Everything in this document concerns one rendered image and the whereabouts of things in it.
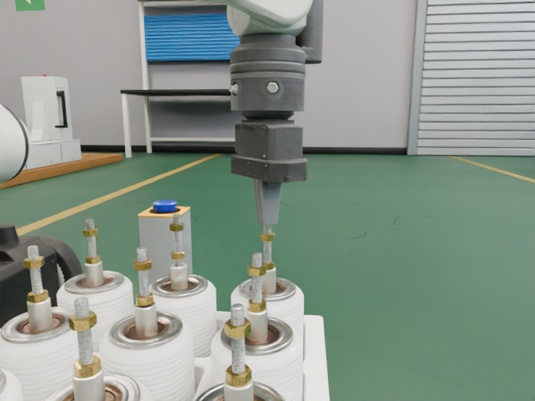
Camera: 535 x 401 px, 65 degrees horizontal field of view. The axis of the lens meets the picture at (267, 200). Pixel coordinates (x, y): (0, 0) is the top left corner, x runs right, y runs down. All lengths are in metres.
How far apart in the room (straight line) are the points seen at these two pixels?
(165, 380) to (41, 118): 3.74
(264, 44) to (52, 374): 0.41
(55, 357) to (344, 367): 0.55
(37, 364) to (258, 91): 0.36
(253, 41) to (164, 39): 5.17
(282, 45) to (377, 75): 4.98
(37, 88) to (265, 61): 3.75
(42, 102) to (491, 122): 4.74
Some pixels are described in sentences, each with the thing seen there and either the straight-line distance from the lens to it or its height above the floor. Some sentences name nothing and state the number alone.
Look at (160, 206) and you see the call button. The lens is 0.72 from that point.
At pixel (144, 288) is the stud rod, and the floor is 0.30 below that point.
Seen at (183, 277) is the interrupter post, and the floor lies 0.27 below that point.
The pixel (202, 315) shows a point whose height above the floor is 0.23.
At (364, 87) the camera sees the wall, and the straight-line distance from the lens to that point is 5.42.
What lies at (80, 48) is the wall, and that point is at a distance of 6.24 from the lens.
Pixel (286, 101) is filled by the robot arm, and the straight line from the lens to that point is 0.48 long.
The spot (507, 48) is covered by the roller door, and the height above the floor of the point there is 1.23.
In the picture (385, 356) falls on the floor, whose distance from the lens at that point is 0.93.
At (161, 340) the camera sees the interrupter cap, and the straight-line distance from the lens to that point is 0.45.
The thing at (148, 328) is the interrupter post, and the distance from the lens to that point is 0.47.
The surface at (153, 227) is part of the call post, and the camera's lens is 0.72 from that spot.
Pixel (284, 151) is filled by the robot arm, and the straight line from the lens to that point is 0.48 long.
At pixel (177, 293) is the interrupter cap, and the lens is 0.56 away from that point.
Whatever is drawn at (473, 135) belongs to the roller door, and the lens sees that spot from 5.59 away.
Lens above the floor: 0.47
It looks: 11 degrees down
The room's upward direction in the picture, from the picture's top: straight up
